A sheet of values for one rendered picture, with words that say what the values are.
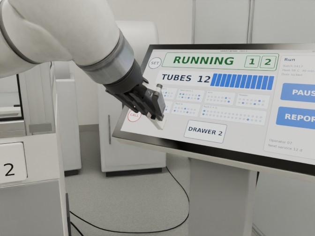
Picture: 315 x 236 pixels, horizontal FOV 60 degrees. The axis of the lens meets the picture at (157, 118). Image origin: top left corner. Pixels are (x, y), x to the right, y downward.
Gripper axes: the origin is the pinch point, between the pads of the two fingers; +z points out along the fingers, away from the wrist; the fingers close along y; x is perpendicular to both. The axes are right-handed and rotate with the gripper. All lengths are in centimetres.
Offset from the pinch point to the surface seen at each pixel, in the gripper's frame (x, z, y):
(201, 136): 1.5, 3.5, -10.7
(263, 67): -18.2, 3.5, -20.5
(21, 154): 16.7, 0.0, 37.7
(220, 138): 1.2, 3.5, -14.9
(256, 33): -102, 83, 3
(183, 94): -8.9, 3.5, -2.8
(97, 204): 22, 133, 103
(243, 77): -15.2, 3.5, -16.5
